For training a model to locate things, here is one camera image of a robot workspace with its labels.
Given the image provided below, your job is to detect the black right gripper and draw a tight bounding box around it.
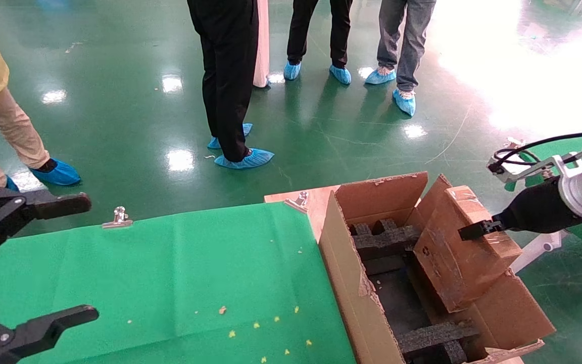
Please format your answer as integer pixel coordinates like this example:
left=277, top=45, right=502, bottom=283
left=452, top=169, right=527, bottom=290
left=458, top=176, right=582, bottom=241

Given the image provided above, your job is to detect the small brown cardboard box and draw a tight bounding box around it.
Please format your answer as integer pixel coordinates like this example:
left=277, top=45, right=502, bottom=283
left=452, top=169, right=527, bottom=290
left=413, top=186, right=523, bottom=313

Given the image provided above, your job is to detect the large open cardboard carton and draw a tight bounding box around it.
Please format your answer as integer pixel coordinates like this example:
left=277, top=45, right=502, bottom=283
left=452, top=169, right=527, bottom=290
left=318, top=172, right=557, bottom=364

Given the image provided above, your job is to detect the white table leg pipe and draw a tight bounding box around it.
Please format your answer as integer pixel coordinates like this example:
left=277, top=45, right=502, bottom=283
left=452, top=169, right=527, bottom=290
left=511, top=230, right=569, bottom=275

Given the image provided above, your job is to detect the green table cloth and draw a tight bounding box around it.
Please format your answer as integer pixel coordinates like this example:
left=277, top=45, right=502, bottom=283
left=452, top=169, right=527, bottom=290
left=0, top=202, right=357, bottom=364

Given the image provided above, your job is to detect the black foam insert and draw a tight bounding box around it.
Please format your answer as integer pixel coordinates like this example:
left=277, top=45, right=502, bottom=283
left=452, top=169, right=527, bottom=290
left=349, top=218, right=421, bottom=262
left=396, top=321, right=481, bottom=364

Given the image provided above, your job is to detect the person in khaki trousers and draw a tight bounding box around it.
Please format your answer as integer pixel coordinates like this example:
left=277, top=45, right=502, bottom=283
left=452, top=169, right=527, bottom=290
left=0, top=10, right=82, bottom=194

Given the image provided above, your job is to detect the person in blue jeans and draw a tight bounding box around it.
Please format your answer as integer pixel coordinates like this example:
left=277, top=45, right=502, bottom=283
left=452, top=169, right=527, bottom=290
left=364, top=0, right=437, bottom=117

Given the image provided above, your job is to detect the person in black trousers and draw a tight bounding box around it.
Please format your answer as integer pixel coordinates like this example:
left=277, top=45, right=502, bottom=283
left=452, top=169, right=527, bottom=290
left=283, top=0, right=357, bottom=85
left=186, top=0, right=275, bottom=170

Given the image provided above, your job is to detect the person in pale pink skirt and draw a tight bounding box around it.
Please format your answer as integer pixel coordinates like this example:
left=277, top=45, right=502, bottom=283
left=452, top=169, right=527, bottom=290
left=252, top=0, right=271, bottom=89

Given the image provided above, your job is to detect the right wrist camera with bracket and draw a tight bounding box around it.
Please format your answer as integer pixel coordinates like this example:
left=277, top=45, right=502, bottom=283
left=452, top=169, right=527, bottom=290
left=487, top=144, right=582, bottom=184

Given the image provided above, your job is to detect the thin black camera cable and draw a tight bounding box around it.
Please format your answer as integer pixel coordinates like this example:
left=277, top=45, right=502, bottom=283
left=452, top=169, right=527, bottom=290
left=493, top=129, right=582, bottom=167

